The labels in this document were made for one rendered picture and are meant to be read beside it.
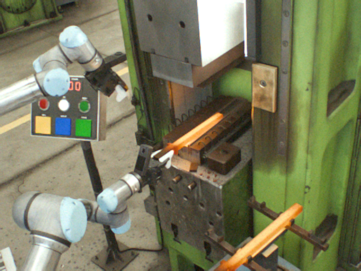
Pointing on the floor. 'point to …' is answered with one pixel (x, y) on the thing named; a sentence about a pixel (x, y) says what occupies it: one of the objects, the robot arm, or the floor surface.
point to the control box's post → (97, 188)
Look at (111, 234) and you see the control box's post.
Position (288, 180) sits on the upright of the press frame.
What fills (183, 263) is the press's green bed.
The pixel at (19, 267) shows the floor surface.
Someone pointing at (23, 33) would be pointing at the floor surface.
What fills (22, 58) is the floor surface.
